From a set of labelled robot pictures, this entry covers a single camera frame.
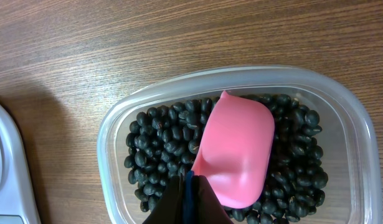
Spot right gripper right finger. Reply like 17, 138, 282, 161
192, 175, 233, 224

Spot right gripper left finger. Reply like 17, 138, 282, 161
143, 176, 184, 224

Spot pink scoop with blue handle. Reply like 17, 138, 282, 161
182, 91, 275, 223

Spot white digital kitchen scale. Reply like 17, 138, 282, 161
0, 105, 40, 223

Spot black beans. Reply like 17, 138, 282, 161
123, 94, 328, 223

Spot clear plastic container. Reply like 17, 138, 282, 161
97, 65, 382, 223

